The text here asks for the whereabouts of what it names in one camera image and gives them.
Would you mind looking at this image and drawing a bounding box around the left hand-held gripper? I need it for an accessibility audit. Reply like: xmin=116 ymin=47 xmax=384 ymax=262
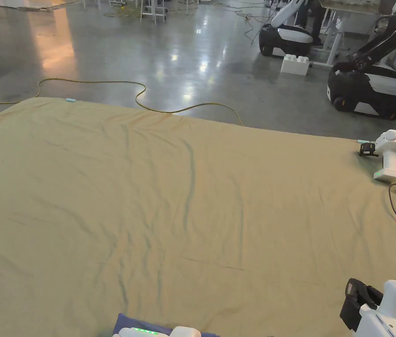
xmin=112 ymin=326 xmax=202 ymax=337

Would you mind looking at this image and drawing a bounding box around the white table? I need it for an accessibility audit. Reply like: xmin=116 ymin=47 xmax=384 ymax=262
xmin=310 ymin=0 xmax=396 ymax=68

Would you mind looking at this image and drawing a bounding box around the small black and white robot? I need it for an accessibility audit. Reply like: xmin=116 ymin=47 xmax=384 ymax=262
xmin=259 ymin=0 xmax=315 ymax=57

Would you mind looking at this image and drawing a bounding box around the dark blue garment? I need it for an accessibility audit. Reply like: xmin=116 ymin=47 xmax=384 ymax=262
xmin=113 ymin=313 xmax=220 ymax=337

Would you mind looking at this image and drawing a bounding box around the long yellow floor cable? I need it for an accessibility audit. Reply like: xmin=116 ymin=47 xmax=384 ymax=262
xmin=0 ymin=77 xmax=245 ymax=127

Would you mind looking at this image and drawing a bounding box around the white toy brick block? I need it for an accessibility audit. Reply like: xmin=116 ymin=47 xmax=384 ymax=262
xmin=281 ymin=54 xmax=311 ymax=76

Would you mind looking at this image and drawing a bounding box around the bed with beige sheet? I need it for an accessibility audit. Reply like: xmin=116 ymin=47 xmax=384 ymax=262
xmin=0 ymin=97 xmax=396 ymax=337

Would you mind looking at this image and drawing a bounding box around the large black and white robot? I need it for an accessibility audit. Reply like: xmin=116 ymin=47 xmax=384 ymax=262
xmin=327 ymin=0 xmax=396 ymax=121

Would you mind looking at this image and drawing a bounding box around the white stool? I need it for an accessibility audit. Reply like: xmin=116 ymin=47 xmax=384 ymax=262
xmin=140 ymin=0 xmax=168 ymax=25

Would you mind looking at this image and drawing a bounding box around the spare white hand-held gripper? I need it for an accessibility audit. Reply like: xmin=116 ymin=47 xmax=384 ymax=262
xmin=359 ymin=129 xmax=396 ymax=182

